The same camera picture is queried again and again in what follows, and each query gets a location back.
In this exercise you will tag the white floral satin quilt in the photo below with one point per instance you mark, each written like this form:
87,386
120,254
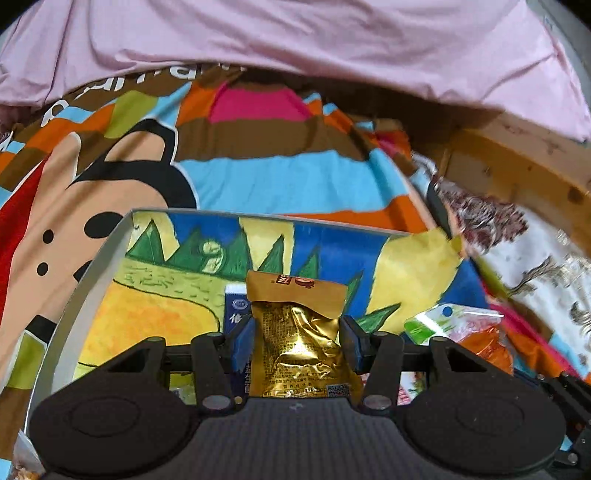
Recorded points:
531,258

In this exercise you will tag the cartoon monkey printed blanket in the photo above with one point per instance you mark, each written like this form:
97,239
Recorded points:
286,170

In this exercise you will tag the blue white snack packet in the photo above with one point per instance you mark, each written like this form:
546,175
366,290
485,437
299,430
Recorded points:
236,307

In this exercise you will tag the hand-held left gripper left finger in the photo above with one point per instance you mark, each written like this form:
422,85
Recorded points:
242,346

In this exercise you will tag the orange red snack packet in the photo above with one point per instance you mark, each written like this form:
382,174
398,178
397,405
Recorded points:
489,346

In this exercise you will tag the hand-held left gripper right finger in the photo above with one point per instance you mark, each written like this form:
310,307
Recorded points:
353,346

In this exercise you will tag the painted metal tray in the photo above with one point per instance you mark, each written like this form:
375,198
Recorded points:
161,304

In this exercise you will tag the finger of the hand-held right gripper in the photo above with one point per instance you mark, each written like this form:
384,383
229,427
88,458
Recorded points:
570,392

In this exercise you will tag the wooden bed rail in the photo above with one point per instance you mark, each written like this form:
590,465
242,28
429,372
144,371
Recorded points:
521,161

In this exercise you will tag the gold foil snack packet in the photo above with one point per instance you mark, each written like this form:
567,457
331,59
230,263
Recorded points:
295,350

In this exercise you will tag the pink bed sheet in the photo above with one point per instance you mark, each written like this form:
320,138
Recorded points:
277,32

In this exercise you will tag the white green snack packet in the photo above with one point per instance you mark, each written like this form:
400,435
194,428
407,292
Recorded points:
434,323

